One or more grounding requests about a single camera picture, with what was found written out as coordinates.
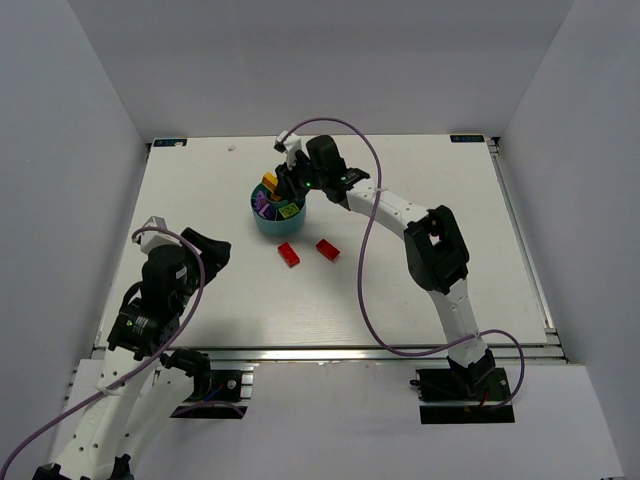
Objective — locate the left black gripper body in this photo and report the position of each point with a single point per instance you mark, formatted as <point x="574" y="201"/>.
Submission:
<point x="201" y="252"/>

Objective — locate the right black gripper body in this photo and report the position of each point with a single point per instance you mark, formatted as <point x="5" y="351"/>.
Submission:
<point x="291" y="176"/>

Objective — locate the pale green sloped lego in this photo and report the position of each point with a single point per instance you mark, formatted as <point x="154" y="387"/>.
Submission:
<point x="288" y="211"/>

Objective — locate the long yellow lego brick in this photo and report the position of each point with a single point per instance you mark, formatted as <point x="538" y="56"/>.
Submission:
<point x="269" y="181"/>

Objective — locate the purple lego brick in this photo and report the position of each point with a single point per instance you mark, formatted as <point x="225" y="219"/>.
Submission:
<point x="260" y="202"/>
<point x="267" y="212"/>

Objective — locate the red lego brick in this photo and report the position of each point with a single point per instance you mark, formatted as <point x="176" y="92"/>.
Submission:
<point x="288" y="254"/>
<point x="328" y="250"/>

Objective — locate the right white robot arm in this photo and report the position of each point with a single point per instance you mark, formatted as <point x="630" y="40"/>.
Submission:
<point x="437" y="256"/>

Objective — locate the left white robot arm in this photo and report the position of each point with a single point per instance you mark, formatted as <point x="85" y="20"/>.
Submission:
<point x="142" y="383"/>

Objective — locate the teal round divided container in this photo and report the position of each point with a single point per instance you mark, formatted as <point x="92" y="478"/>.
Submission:
<point x="278" y="227"/>

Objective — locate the right blue corner label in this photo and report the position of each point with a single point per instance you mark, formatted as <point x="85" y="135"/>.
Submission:
<point x="458" y="138"/>

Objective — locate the blue corner label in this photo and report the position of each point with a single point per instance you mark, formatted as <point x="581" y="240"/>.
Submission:
<point x="169" y="143"/>
<point x="458" y="138"/>

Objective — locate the left blue corner label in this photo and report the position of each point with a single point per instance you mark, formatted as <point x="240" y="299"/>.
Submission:
<point x="169" y="143"/>

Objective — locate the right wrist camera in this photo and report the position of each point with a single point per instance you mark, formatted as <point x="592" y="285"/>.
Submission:
<point x="289" y="144"/>

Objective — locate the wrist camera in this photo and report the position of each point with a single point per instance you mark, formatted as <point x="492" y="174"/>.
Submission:
<point x="289" y="144"/>
<point x="151" y="239"/>

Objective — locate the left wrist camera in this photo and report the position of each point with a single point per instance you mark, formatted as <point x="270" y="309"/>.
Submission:
<point x="151" y="239"/>

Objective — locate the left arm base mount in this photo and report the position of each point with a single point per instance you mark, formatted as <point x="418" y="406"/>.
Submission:
<point x="221" y="394"/>

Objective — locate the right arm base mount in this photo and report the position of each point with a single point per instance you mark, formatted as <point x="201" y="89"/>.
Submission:
<point x="444" y="399"/>

